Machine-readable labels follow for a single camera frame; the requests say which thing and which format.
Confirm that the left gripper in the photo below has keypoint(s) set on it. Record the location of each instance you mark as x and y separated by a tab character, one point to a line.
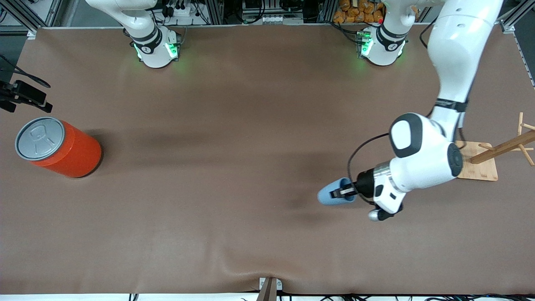
365	184

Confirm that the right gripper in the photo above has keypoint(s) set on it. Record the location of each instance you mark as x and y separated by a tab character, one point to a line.
26	94

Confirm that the light blue plastic cup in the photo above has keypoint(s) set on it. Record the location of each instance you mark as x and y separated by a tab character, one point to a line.
328	200

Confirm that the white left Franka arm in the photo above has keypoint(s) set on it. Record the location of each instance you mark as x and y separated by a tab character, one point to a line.
455	42

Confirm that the orange can with silver lid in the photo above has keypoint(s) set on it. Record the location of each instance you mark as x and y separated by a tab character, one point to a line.
39	138

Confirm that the brown table cover sheet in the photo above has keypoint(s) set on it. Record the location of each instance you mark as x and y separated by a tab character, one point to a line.
230	167

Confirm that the wooden mug tree rack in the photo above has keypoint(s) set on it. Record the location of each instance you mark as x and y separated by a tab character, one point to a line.
480	171

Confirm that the orange snack bags pile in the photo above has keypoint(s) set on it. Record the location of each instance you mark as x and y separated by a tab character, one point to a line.
355	12

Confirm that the white power strip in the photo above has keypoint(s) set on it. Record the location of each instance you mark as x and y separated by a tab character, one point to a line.
184	9

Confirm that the metal table edge bracket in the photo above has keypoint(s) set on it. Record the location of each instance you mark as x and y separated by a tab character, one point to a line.
270	288

